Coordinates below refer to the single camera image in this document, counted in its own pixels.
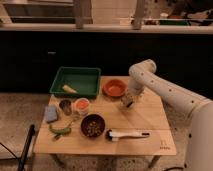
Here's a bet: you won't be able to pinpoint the wooden board eraser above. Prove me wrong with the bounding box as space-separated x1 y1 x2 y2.
121 94 134 108

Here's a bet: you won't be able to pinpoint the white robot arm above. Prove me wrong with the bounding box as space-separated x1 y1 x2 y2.
128 59 213 171

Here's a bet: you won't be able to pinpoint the red bowl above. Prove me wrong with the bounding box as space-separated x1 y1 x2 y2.
102 79 127 97

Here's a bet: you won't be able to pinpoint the dark bowl with nuts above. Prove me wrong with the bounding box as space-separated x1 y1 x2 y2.
81 114 105 138

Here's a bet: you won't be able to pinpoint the wooden table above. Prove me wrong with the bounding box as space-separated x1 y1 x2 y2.
32 76 177 169

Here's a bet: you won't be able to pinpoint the clear cup orange contents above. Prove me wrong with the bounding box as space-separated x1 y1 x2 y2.
74 98 90 116

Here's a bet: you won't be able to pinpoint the green plastic tray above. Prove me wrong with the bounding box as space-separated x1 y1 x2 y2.
50 67 101 98

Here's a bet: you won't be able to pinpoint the pale yellow corn piece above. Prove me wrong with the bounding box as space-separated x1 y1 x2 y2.
62 84 77 93

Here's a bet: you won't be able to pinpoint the dark metal cup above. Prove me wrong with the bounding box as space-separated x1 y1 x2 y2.
59 99 72 115

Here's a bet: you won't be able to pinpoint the green toy pepper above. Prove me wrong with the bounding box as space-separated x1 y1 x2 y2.
49 125 71 139

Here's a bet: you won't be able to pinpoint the black pole stand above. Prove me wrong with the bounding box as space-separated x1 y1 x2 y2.
17 124 35 171

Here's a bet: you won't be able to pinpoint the white black handled brush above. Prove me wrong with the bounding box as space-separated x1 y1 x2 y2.
106 130 150 141

